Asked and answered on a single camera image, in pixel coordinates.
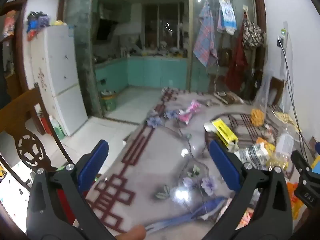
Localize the green waste bin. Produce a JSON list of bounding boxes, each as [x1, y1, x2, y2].
[[100, 91, 118, 112]]

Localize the pile of colourful clothes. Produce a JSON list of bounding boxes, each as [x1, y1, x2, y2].
[[26, 11, 52, 42]]

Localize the brown wooden tray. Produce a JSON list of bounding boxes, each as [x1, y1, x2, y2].
[[214, 91, 244, 105]]

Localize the white blue plastic bag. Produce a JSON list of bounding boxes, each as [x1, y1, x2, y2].
[[217, 0, 237, 35]]

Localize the red bucket with green rim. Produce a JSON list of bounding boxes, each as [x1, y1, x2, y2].
[[56, 165, 80, 230]]

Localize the pale yellow plastic bag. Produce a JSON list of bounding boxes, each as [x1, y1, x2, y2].
[[274, 111, 302, 133]]

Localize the colourful hanging decoration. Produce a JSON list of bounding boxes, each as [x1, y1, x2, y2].
[[2, 10, 17, 39]]

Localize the blue colourful box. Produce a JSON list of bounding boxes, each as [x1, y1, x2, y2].
[[310, 140, 320, 173]]

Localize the carved wooden chair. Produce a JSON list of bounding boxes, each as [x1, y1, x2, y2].
[[0, 84, 75, 195]]

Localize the patterned fabric bag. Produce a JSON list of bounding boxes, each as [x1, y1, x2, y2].
[[241, 12, 266, 50]]

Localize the yellow plastic snack bag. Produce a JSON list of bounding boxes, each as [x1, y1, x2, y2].
[[256, 137, 288, 170]]

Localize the white desk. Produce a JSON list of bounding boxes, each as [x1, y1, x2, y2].
[[0, 160, 34, 220]]

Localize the black cable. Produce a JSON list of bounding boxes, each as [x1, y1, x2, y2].
[[280, 42, 313, 155]]

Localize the floral tablecloth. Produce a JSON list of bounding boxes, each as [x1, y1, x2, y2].
[[85, 87, 308, 240]]

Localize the green liquid bottle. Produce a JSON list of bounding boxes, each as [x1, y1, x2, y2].
[[49, 115, 66, 139]]

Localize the plaid towel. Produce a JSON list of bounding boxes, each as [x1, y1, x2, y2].
[[193, 0, 218, 67]]

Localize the black range hood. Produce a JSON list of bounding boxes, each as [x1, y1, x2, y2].
[[96, 19, 118, 42]]

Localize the pink wrapper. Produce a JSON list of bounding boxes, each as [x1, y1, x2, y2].
[[178, 99, 202, 125]]

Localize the orange snack pile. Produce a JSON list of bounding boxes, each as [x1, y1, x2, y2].
[[250, 107, 265, 128]]

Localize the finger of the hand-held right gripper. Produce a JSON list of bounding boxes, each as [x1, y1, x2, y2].
[[291, 150, 313, 180]]

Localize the wall charger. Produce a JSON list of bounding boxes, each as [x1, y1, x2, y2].
[[276, 29, 288, 48]]

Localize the blue wrapper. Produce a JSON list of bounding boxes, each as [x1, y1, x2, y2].
[[145, 196, 228, 232]]

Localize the teal kitchen cabinets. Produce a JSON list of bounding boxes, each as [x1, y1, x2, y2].
[[94, 56, 209, 93]]

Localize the red fire extinguisher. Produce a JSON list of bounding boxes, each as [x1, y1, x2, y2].
[[37, 111, 53, 135]]

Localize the orange snack packet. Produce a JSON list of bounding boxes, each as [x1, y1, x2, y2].
[[287, 182, 303, 220]]

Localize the round patterned turntable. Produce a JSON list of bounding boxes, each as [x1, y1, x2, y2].
[[205, 112, 295, 180]]

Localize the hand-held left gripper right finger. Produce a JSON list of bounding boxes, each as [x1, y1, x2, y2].
[[202, 140, 293, 240]]

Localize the red garment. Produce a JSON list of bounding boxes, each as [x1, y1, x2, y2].
[[224, 17, 248, 90]]

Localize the person's left hand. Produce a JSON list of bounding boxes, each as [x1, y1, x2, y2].
[[116, 225, 147, 240]]

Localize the clear plastic bag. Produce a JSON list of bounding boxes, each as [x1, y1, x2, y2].
[[252, 70, 273, 113]]

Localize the dark wooden chair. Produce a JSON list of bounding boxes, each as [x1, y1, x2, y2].
[[270, 76, 286, 105]]

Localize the yellow cardboard box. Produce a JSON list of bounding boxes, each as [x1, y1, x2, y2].
[[204, 119, 239, 152]]

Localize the white refrigerator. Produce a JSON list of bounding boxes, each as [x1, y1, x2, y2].
[[30, 25, 88, 137]]

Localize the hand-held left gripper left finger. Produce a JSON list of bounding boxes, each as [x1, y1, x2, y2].
[[26, 139, 115, 240]]

